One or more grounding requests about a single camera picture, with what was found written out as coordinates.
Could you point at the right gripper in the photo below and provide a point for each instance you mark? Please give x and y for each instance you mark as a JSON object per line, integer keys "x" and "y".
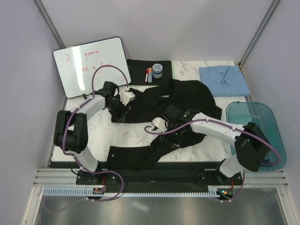
{"x": 167, "y": 138}

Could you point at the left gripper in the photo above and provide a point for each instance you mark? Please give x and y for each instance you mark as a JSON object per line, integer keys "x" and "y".
{"x": 119, "y": 113}

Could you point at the black long sleeve shirt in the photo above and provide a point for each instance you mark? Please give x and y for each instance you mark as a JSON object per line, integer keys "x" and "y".
{"x": 150, "y": 104}

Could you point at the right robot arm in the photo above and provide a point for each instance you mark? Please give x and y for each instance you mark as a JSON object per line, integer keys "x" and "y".
{"x": 251, "y": 145}

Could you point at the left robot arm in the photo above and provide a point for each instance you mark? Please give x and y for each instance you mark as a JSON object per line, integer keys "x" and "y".
{"x": 71, "y": 129}

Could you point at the black mat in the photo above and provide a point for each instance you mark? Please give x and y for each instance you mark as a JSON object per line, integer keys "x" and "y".
{"x": 144, "y": 72}

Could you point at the red marker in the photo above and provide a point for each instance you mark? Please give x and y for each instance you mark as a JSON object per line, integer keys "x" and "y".
{"x": 147, "y": 74}

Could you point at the blue lidded jar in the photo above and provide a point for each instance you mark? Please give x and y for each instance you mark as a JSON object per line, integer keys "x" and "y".
{"x": 157, "y": 70}

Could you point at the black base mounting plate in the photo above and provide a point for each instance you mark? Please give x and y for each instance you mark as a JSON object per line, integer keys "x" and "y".
{"x": 171, "y": 176}

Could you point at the white dry erase board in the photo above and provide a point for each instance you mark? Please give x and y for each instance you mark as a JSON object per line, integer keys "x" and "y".
{"x": 89, "y": 65}

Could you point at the folded blue shirt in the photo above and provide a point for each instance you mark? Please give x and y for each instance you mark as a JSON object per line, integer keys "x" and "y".
{"x": 224, "y": 81}

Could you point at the teal transparent plastic bin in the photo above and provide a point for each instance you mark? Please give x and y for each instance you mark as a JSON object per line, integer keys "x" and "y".
{"x": 261, "y": 115}

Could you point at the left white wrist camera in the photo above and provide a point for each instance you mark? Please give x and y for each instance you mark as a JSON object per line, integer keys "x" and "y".
{"x": 126, "y": 97}

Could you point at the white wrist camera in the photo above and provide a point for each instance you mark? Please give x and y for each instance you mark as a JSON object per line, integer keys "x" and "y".
{"x": 159, "y": 124}
{"x": 126, "y": 97}

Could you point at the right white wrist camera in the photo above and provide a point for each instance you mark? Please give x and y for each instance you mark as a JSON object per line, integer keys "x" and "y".
{"x": 159, "y": 124}

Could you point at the light blue cable duct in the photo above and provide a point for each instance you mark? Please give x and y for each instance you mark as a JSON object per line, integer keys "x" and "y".
{"x": 130, "y": 192}

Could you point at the aluminium rail frame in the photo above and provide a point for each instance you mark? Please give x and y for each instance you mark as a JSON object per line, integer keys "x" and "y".
{"x": 46, "y": 177}

